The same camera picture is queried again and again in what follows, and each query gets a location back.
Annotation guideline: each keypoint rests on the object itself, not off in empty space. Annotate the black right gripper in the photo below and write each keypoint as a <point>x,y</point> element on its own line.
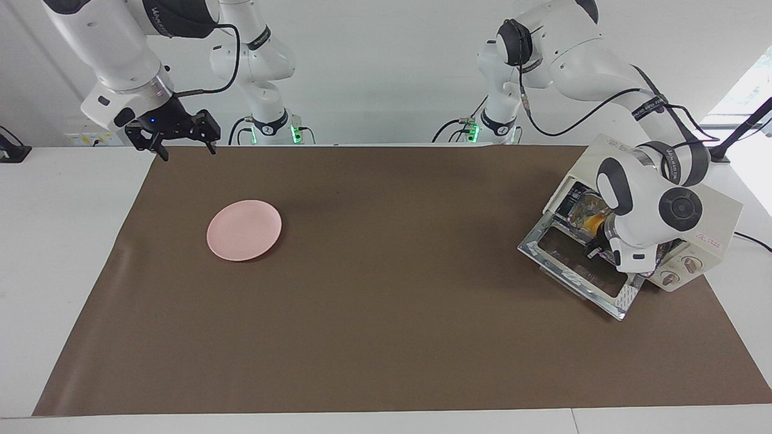
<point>175,123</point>

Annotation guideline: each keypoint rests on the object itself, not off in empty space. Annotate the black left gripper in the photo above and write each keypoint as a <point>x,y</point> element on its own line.
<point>596,252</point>

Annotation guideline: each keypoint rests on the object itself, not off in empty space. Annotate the glass oven door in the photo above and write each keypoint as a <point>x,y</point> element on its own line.
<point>543,256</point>

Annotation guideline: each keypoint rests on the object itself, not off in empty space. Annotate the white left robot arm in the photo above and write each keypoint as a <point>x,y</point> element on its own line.
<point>591,60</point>

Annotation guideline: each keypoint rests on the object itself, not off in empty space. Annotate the pink round plate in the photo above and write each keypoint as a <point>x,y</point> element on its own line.
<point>244,230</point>

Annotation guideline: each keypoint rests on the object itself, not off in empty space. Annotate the cream toaster oven body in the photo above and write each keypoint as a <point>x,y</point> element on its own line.
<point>721,211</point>

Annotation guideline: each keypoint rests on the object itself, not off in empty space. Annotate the black camera stand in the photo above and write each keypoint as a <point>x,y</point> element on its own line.
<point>721,152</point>

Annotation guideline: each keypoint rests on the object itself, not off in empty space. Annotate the beige oven knob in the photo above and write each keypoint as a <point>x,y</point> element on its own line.
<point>668,279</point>
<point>692,264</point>

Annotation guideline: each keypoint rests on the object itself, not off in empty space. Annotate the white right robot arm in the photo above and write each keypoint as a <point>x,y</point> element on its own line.
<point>114,48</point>

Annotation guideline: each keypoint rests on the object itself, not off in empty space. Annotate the sliced yellow bread loaf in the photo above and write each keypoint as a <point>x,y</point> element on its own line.
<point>600,224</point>

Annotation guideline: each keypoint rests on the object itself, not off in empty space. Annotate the white wall socket box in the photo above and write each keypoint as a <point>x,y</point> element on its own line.
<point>81,140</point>

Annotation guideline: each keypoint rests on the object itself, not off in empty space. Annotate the brown table mat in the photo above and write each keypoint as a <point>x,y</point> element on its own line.
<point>392,301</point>

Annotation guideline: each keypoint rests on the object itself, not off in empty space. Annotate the aluminium foil tray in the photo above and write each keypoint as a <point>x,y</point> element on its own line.
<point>579,211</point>

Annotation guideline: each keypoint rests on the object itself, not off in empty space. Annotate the black table clamp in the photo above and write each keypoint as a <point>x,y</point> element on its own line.
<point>12,152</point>

